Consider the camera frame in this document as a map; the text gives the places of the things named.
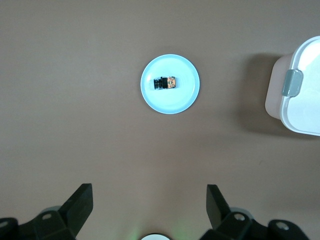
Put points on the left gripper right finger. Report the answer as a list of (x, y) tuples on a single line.
[(215, 205)]

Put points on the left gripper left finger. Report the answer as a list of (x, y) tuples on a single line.
[(80, 205)]

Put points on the orange black push-button switch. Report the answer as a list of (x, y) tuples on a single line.
[(165, 83)]

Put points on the light blue round plate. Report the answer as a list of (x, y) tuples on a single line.
[(170, 105)]

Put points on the pink container with white lid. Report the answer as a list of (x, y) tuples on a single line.
[(307, 112)]

